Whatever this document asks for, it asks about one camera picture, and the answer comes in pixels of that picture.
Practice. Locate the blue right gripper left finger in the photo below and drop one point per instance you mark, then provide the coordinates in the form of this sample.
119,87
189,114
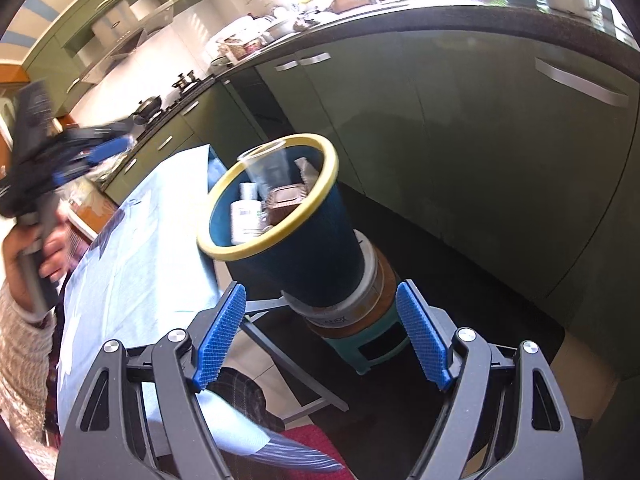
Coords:
212,333

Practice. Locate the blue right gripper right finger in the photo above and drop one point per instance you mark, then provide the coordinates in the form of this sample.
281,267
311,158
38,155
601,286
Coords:
428,339

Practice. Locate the white pill bottle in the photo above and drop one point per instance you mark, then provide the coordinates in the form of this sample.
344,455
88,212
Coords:
246,215

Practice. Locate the clear plastic cup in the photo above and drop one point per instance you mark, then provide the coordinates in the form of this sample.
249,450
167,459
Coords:
267,166

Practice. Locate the white paper towel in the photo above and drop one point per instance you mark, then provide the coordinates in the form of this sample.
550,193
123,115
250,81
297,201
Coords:
308,173

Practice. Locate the left forearm knitted sleeve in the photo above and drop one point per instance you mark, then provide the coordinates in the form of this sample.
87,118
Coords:
25,351

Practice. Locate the blue yellow-rimmed trash bin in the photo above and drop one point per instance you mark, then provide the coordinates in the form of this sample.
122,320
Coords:
313,253

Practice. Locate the green kitchen cabinets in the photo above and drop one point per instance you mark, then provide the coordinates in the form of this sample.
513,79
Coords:
510,134

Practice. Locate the left hand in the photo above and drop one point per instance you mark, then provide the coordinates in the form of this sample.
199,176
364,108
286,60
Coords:
55,249

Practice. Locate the teal plastic stool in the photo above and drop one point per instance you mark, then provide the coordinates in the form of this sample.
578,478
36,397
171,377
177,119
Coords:
374,345

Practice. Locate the blue star tablecloth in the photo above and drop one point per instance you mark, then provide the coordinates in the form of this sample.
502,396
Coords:
143,276

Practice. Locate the black wok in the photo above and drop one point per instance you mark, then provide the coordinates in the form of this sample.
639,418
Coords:
147,109

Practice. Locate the range hood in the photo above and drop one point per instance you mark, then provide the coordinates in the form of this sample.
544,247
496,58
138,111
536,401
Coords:
119,31

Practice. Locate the steel pot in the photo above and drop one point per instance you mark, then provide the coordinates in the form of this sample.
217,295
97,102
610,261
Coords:
185,81

